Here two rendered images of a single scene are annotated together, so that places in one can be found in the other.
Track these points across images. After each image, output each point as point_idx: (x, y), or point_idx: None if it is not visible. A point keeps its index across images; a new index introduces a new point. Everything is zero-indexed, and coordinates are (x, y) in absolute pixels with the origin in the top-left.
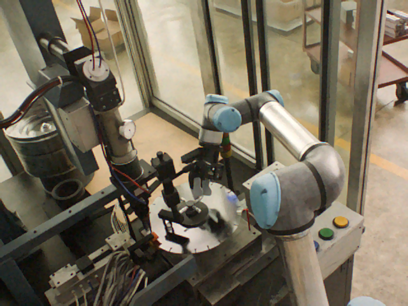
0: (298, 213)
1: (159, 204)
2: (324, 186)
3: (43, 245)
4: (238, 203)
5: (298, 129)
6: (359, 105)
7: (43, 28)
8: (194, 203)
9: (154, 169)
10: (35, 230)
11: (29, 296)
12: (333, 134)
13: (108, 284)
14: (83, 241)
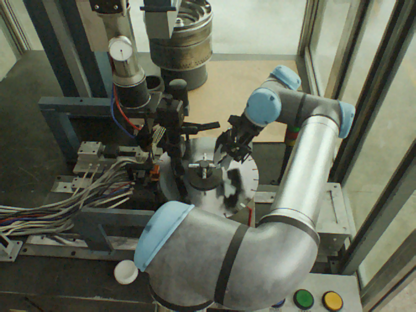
0: (173, 288)
1: (191, 144)
2: (225, 287)
3: None
4: (251, 197)
5: (306, 177)
6: None
7: None
8: (207, 166)
9: (155, 109)
10: (82, 99)
11: (67, 145)
12: (396, 209)
13: (99, 179)
14: None
